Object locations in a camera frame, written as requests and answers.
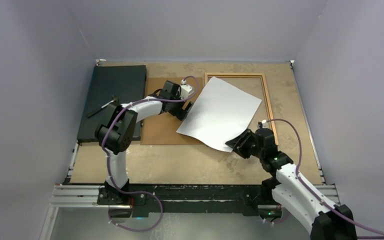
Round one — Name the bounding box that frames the aluminium rail base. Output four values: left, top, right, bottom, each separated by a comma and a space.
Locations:
40, 183, 335, 240

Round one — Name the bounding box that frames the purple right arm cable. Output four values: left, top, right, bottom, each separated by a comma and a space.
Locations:
257, 118, 384, 240

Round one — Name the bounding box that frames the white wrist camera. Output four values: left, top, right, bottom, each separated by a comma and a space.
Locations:
257, 119, 270, 129
180, 84, 195, 100

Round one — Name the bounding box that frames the dark blue electronics box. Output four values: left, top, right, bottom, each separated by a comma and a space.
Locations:
77, 65, 147, 143

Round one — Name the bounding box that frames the plant window photo print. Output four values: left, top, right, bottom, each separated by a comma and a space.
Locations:
176, 76, 262, 153

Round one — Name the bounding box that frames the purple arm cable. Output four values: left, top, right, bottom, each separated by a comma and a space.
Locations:
257, 118, 384, 240
100, 75, 201, 232

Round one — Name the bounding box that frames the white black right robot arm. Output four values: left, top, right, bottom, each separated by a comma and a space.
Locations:
225, 128, 357, 240

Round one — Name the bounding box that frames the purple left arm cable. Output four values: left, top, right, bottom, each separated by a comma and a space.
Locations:
100, 75, 201, 232

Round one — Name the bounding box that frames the brown frame backing board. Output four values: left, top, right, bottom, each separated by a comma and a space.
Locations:
140, 77, 203, 145

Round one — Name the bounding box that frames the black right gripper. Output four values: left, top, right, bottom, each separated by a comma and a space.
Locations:
225, 128, 265, 160

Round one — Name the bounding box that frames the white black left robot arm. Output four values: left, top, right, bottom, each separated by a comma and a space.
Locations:
95, 78, 196, 205

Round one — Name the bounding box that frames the light wooden picture frame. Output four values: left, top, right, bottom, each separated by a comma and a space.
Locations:
204, 72, 274, 130

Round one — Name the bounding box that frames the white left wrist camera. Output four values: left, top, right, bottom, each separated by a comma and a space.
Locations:
180, 84, 195, 100

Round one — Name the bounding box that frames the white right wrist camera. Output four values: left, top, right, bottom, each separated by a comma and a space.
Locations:
257, 119, 270, 129

